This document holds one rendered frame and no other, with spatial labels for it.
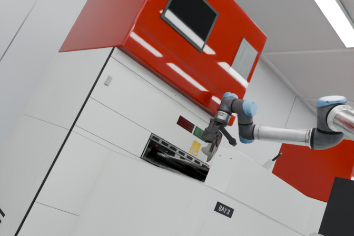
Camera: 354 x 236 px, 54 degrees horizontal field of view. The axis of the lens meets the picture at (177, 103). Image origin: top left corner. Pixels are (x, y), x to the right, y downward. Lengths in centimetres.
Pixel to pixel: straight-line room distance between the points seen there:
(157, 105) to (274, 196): 69
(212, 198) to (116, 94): 68
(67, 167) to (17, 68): 155
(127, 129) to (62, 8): 170
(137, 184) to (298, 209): 64
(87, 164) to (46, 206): 22
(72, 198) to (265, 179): 78
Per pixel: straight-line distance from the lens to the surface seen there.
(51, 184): 148
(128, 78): 156
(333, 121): 152
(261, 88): 468
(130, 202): 131
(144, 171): 131
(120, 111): 155
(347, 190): 121
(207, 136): 171
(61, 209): 153
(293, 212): 146
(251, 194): 122
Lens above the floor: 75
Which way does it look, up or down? 14 degrees up
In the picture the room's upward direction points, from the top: 24 degrees clockwise
